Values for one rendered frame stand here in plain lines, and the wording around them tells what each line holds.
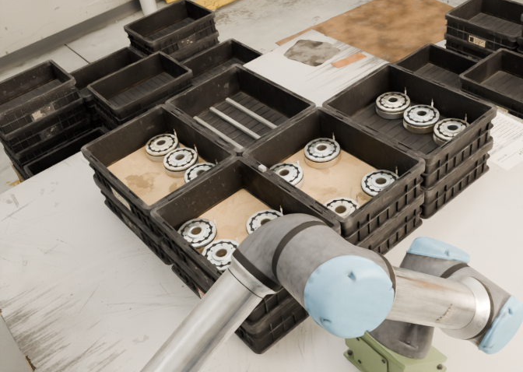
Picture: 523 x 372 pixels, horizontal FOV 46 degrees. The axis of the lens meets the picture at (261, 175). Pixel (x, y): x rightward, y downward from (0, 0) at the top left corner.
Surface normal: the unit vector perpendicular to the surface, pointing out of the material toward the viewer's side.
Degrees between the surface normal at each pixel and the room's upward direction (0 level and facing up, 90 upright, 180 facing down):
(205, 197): 90
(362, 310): 80
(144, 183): 0
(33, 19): 90
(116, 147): 90
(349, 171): 0
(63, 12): 90
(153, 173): 0
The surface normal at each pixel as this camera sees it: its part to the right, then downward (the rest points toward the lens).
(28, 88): 0.61, 0.44
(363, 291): 0.40, 0.39
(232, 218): -0.15, -0.75
